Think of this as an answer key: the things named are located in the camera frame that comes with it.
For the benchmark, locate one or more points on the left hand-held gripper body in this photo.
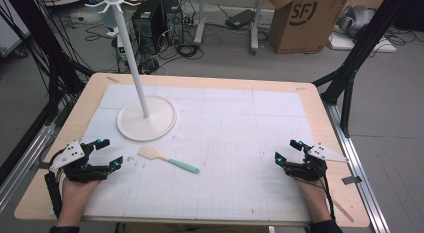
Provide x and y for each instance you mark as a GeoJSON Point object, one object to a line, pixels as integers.
{"type": "Point", "coordinates": [71, 153]}

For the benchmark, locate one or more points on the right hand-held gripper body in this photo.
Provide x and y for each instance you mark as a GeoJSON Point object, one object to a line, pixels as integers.
{"type": "Point", "coordinates": [311, 166]}

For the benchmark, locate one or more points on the person's right hand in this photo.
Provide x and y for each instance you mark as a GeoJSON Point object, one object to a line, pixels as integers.
{"type": "Point", "coordinates": [310, 193]}

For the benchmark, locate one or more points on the person's left hand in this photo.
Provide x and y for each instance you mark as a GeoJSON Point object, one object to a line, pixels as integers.
{"type": "Point", "coordinates": [77, 193]}

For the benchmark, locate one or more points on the dark tape piece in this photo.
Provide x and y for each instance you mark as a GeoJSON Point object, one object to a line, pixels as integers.
{"type": "Point", "coordinates": [351, 180]}

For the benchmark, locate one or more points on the white hook rack stand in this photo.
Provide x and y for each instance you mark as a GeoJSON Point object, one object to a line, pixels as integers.
{"type": "Point", "coordinates": [146, 121]}

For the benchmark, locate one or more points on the thin wooden stick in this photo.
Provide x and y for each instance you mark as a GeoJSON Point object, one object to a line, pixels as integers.
{"type": "Point", "coordinates": [344, 211]}

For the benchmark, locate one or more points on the brown tape strip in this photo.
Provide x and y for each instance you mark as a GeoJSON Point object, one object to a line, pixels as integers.
{"type": "Point", "coordinates": [112, 79]}

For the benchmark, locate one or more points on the white gridded mat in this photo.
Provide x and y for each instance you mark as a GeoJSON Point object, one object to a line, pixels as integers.
{"type": "Point", "coordinates": [216, 143]}

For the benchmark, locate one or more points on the white power strip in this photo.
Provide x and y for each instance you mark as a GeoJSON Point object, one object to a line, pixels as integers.
{"type": "Point", "coordinates": [112, 32]}

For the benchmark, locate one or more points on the white flat board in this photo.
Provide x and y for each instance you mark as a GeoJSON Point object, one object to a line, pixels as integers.
{"type": "Point", "coordinates": [363, 44]}

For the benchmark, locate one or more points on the brown cardboard box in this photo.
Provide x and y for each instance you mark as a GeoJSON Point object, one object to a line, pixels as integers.
{"type": "Point", "coordinates": [306, 23]}

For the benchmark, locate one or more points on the large black computer tower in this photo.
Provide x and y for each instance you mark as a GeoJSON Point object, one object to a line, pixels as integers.
{"type": "Point", "coordinates": [146, 23]}

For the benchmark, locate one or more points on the grey rounded machine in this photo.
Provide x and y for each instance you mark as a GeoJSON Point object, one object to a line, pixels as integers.
{"type": "Point", "coordinates": [356, 19]}

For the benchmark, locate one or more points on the black flat device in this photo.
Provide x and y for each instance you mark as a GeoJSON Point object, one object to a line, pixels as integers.
{"type": "Point", "coordinates": [240, 19]}

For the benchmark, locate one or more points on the small black computer tower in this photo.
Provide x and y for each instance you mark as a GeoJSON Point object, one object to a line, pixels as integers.
{"type": "Point", "coordinates": [173, 21]}

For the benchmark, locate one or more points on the aluminium rail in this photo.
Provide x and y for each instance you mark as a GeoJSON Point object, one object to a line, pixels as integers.
{"type": "Point", "coordinates": [20, 166]}
{"type": "Point", "coordinates": [360, 173]}

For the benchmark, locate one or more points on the black metal frame stand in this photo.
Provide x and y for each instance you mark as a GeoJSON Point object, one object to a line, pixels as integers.
{"type": "Point", "coordinates": [50, 59]}
{"type": "Point", "coordinates": [360, 53]}

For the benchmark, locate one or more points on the white metal stand frame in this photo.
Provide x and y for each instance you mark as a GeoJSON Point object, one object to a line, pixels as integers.
{"type": "Point", "coordinates": [256, 26]}

